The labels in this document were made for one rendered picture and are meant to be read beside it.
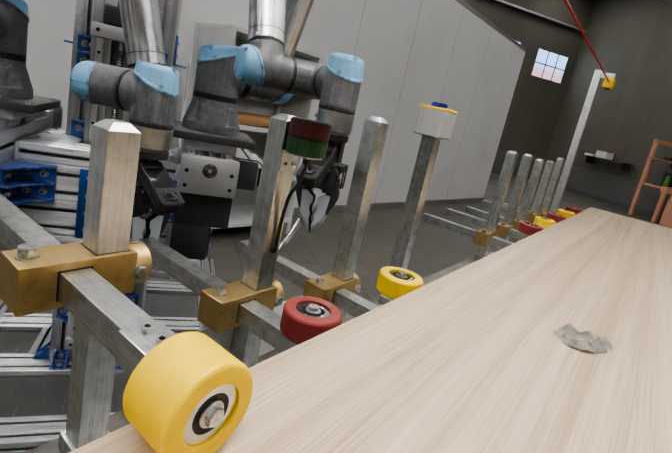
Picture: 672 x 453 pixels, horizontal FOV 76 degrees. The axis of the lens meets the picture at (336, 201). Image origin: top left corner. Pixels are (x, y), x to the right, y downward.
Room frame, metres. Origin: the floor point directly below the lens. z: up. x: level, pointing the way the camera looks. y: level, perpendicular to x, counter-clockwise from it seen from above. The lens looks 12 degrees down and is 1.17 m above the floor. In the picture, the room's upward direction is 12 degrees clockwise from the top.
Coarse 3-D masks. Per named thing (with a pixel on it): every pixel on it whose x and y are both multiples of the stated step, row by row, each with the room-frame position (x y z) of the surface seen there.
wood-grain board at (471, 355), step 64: (512, 256) 1.07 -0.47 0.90; (576, 256) 1.22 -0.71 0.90; (640, 256) 1.43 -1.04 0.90; (384, 320) 0.56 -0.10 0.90; (448, 320) 0.61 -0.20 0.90; (512, 320) 0.66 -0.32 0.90; (576, 320) 0.72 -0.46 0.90; (640, 320) 0.79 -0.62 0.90; (256, 384) 0.37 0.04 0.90; (320, 384) 0.39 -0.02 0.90; (384, 384) 0.41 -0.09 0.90; (448, 384) 0.44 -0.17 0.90; (512, 384) 0.47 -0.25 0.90; (576, 384) 0.50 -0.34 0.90; (640, 384) 0.54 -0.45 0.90; (128, 448) 0.27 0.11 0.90; (256, 448) 0.29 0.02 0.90; (320, 448) 0.31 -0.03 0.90; (384, 448) 0.32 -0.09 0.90; (448, 448) 0.34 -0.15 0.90; (512, 448) 0.36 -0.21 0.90; (576, 448) 0.38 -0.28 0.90; (640, 448) 0.40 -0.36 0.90
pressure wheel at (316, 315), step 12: (288, 300) 0.55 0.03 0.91; (300, 300) 0.56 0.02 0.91; (312, 300) 0.56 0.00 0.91; (324, 300) 0.57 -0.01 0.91; (288, 312) 0.52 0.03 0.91; (300, 312) 0.53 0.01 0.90; (312, 312) 0.53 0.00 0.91; (324, 312) 0.54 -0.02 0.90; (336, 312) 0.54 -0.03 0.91; (288, 324) 0.51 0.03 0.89; (300, 324) 0.50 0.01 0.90; (312, 324) 0.50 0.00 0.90; (324, 324) 0.50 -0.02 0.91; (336, 324) 0.52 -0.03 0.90; (288, 336) 0.51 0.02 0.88; (300, 336) 0.50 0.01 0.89; (312, 336) 0.50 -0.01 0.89
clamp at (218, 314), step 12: (228, 288) 0.62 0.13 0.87; (240, 288) 0.63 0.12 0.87; (252, 288) 0.64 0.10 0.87; (264, 288) 0.65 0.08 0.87; (276, 288) 0.66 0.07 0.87; (204, 300) 0.59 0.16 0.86; (216, 300) 0.58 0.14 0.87; (228, 300) 0.58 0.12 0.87; (240, 300) 0.60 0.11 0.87; (264, 300) 0.64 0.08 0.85; (276, 300) 0.66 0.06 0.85; (204, 312) 0.59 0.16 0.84; (216, 312) 0.57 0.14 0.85; (228, 312) 0.58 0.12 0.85; (204, 324) 0.59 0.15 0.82; (216, 324) 0.57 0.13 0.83; (228, 324) 0.58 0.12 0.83; (240, 324) 0.60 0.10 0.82
